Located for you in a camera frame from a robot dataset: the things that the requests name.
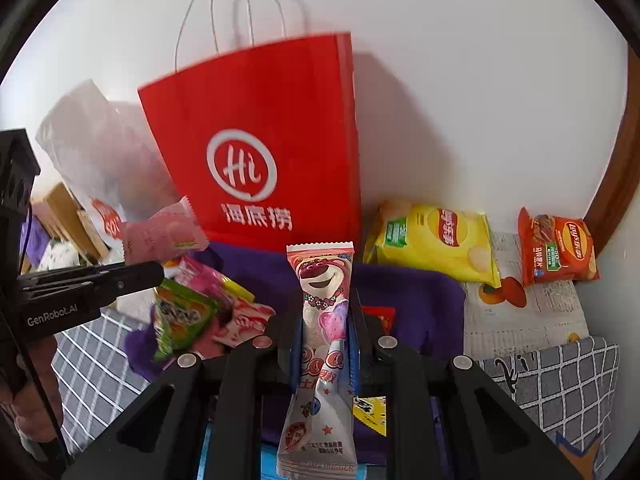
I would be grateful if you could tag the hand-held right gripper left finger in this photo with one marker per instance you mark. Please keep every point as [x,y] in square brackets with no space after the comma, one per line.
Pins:
[280,350]

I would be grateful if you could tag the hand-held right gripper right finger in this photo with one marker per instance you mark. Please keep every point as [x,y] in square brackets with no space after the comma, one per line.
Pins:
[367,355]

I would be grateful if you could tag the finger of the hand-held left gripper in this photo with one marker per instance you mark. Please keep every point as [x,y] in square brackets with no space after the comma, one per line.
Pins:
[115,280]

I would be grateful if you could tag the small red snack packet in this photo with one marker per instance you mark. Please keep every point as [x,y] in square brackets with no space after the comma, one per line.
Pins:
[378,319]

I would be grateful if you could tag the yellow triangular snack packet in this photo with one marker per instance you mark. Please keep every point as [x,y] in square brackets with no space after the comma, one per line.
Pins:
[371,412]

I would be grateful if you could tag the plain pink snack packet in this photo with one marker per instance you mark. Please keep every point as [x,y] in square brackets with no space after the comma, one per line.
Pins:
[160,235]

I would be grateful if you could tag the white pink bear candy packet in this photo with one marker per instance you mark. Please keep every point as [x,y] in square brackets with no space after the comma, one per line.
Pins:
[322,285]

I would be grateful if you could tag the green snack packet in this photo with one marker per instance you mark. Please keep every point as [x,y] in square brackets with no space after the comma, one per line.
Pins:
[182,320]

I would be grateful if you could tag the magenta snack packet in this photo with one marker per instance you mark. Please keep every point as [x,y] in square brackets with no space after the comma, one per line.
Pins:
[205,275]

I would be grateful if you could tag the person's left hand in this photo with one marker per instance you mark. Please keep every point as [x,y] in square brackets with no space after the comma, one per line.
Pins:
[35,425]

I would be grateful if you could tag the white floral pillow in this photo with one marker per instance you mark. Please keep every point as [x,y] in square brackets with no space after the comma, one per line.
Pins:
[60,256]

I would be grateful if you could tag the purple towel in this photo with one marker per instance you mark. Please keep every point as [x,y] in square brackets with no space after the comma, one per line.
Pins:
[410,295]

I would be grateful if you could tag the purple plush cloth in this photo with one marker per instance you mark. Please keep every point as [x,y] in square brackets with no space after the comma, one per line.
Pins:
[34,245]

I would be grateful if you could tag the wooden headboard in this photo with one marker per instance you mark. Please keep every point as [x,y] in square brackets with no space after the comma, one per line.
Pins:
[65,215]

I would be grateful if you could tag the blue tissue pack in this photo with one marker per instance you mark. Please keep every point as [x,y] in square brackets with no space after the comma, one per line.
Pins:
[207,445]

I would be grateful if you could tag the white plastic shopping bag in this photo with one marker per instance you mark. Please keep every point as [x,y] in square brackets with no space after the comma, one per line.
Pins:
[100,160]

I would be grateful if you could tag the yellow chips bag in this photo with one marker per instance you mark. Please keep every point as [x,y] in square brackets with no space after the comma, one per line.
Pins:
[435,240]

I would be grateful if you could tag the grey checked blanket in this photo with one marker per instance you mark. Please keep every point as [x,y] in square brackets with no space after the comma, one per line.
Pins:
[560,385]

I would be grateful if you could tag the orange chips bag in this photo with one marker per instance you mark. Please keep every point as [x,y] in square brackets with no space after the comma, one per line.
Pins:
[557,247]

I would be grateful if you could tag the red paper carrier bag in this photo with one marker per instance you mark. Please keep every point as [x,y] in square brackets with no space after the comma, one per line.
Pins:
[280,110]

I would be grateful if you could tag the brown wooden door frame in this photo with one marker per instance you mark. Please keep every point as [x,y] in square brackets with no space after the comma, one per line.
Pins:
[620,185]

